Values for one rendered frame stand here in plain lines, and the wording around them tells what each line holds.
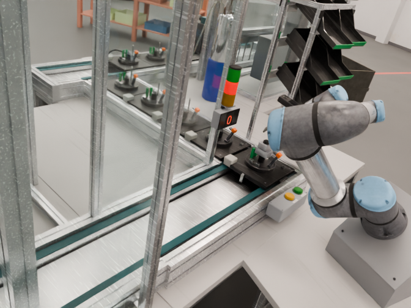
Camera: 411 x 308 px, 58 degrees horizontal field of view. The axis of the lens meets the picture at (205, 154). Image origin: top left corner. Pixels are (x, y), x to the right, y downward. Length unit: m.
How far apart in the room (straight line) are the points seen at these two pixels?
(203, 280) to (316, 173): 0.50
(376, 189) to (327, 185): 0.17
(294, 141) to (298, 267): 0.60
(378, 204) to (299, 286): 0.39
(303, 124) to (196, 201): 0.67
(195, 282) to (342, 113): 0.70
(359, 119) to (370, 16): 11.83
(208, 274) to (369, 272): 0.56
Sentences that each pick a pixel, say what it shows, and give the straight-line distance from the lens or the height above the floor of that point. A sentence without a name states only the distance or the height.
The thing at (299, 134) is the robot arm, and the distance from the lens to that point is 0.97.
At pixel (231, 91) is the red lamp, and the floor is 1.33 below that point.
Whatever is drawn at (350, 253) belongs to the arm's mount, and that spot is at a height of 0.94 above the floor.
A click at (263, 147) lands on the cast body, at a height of 1.07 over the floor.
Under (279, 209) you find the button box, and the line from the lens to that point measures 1.50.
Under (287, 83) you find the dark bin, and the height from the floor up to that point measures 1.29.
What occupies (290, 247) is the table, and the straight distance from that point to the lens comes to 1.52.
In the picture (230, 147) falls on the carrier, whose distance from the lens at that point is 1.80.
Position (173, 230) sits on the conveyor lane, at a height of 0.92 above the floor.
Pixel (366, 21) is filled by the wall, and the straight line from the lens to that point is 12.88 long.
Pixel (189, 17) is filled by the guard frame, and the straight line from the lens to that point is 0.69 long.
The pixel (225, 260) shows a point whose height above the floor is 0.86.
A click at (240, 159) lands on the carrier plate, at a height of 0.97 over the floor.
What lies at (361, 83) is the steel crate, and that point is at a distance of 5.33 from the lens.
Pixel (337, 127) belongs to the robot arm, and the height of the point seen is 1.48.
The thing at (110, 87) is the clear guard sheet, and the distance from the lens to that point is 0.64.
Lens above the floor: 1.83
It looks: 30 degrees down
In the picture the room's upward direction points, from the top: 12 degrees clockwise
